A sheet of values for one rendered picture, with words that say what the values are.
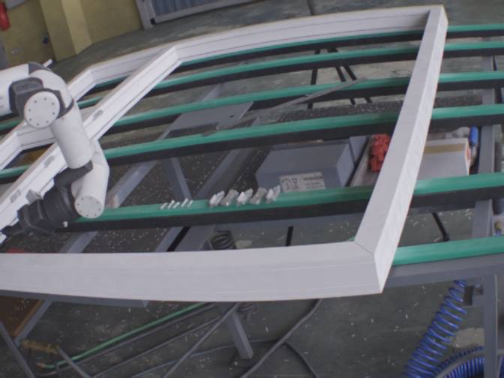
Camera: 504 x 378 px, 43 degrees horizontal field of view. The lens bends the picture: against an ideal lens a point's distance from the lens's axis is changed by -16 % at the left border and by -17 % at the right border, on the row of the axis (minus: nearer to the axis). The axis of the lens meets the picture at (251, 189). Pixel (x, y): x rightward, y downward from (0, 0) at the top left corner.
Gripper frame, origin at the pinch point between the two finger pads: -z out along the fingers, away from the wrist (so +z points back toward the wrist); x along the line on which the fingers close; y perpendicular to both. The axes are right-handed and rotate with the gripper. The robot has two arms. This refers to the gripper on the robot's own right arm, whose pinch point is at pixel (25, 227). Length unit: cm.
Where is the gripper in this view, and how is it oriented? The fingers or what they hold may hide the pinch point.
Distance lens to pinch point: 159.8
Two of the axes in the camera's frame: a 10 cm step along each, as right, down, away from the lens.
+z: 8.5, -4.1, -3.2
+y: 2.8, 8.8, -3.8
